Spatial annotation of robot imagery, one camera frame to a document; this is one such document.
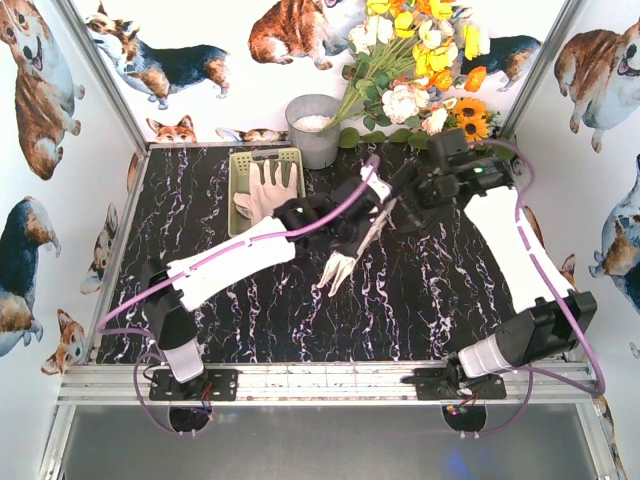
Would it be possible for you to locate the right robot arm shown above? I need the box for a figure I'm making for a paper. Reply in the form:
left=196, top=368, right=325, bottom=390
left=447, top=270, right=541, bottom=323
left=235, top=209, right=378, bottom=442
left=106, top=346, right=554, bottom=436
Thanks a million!
left=389, top=129, right=597, bottom=379

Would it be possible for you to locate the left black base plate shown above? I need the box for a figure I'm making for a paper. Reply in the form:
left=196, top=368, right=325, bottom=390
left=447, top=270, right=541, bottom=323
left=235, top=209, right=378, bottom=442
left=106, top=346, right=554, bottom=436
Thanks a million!
left=149, top=368, right=239, bottom=401

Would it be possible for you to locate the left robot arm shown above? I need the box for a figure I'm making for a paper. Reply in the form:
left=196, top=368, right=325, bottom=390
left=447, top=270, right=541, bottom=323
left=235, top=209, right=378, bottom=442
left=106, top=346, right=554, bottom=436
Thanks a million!
left=142, top=178, right=395, bottom=386

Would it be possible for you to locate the aluminium front rail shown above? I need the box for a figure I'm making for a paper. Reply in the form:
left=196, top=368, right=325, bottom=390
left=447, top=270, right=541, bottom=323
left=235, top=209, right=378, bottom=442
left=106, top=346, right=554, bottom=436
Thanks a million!
left=56, top=360, right=595, bottom=406

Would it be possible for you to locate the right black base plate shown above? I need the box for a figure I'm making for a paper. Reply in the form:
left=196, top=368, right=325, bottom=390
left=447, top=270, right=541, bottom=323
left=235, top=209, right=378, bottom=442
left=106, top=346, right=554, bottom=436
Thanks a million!
left=400, top=368, right=507, bottom=400

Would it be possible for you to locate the grey metal bucket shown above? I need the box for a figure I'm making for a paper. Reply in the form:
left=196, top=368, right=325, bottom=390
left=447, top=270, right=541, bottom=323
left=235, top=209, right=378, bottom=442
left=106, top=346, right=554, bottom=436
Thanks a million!
left=285, top=94, right=340, bottom=170

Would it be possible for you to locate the artificial flower bouquet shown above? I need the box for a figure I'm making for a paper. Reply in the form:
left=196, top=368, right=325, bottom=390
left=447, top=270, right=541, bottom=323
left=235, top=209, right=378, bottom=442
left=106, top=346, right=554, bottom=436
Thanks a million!
left=320, top=1, right=521, bottom=143

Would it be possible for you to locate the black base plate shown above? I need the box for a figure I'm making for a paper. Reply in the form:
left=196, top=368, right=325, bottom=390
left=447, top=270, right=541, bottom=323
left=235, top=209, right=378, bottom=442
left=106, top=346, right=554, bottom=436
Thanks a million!
left=149, top=368, right=239, bottom=401
left=400, top=368, right=507, bottom=400

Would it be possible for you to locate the white grey glove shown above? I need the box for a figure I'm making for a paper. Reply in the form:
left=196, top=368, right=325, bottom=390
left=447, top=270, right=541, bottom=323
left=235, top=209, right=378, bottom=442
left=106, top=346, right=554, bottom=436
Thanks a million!
left=316, top=199, right=397, bottom=298

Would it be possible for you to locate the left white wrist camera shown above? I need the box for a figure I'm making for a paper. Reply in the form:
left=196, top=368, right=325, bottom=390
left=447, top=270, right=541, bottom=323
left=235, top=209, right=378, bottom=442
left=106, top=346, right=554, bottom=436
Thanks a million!
left=360, top=166, right=392, bottom=203

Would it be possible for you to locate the white work glove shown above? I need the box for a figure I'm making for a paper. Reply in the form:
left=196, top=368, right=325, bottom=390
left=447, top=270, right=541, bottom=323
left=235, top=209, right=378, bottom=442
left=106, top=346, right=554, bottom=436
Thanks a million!
left=233, top=159, right=298, bottom=226

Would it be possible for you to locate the yellow-green storage basket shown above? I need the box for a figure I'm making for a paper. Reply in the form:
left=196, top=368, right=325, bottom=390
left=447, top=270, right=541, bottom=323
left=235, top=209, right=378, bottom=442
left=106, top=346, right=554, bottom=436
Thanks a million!
left=227, top=147, right=306, bottom=237

